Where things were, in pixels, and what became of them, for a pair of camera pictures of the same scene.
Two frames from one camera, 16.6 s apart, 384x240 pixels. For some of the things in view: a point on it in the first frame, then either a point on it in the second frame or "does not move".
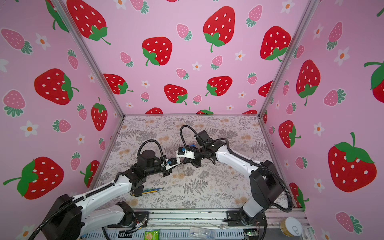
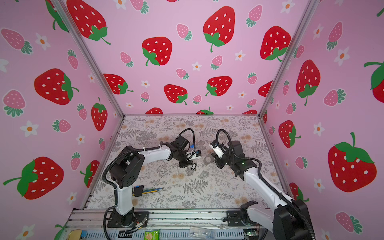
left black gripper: x=167 y=173 → x=187 y=162
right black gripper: x=196 y=163 → x=219 y=163
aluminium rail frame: x=194 y=224 does not move
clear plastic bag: x=201 y=233 does not move
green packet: x=152 y=235 does not move
